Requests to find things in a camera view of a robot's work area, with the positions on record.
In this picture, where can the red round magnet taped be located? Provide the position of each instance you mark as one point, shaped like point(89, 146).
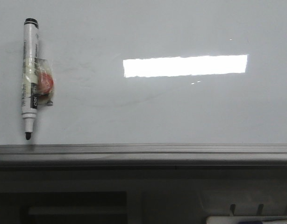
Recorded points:
point(45, 86)

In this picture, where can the white black whiteboard marker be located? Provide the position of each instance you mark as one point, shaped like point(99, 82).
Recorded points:
point(29, 75)

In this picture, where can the white whiteboard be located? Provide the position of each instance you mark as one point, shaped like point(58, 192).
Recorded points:
point(150, 71)

